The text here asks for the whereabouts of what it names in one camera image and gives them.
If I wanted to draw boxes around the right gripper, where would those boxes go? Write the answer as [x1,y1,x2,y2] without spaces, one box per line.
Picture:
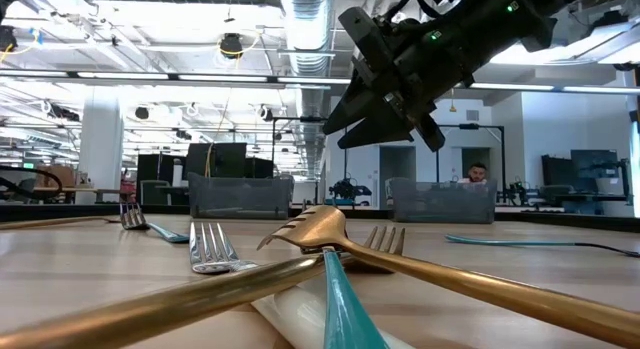
[322,1,481,153]

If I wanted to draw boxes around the teal-handled black fork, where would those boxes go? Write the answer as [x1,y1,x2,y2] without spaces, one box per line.
[322,246,394,349]
[443,232,640,259]
[118,202,191,244]

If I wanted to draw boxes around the gold fork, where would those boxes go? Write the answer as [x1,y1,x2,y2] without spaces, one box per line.
[256,204,640,349]
[0,226,407,349]
[0,215,122,231]

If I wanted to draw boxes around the grey plastic bin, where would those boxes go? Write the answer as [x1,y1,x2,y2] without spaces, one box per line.
[187,171,295,221]
[388,177,499,224]

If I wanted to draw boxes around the person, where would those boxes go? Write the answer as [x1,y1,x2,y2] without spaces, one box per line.
[457,161,490,186]

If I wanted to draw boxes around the black monitors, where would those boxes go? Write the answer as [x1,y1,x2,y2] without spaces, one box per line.
[185,141,275,180]

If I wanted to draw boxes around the black bar with lights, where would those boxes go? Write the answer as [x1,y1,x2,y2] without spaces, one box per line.
[0,68,640,96]

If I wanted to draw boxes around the black cabinet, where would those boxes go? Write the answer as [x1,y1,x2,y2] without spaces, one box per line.
[136,152,187,206]

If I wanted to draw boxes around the desk with black monitors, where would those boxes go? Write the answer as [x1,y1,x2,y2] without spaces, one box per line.
[540,148,632,216]

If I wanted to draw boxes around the grey office chair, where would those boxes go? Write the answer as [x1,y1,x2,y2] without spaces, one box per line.
[139,179,172,206]

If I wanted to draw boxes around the red object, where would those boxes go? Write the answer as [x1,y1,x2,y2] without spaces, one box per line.
[119,169,137,204]

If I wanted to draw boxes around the white column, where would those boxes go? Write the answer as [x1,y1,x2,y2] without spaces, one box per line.
[74,84,125,206]

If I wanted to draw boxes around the cardboard box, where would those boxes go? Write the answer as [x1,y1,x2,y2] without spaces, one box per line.
[35,163,77,189]

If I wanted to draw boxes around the black ceiling device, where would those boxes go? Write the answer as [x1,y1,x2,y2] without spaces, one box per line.
[0,24,16,53]

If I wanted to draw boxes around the black stand frame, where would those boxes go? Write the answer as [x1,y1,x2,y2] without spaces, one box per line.
[434,122,507,186]
[271,115,350,210]

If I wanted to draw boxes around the silver ventilation duct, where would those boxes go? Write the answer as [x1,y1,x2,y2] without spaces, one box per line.
[278,0,335,176]

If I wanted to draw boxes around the black overhead camera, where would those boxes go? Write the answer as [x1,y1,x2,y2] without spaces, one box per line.
[218,32,245,60]

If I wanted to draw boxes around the black aluminium table frame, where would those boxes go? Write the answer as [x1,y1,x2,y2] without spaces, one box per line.
[0,202,640,234]

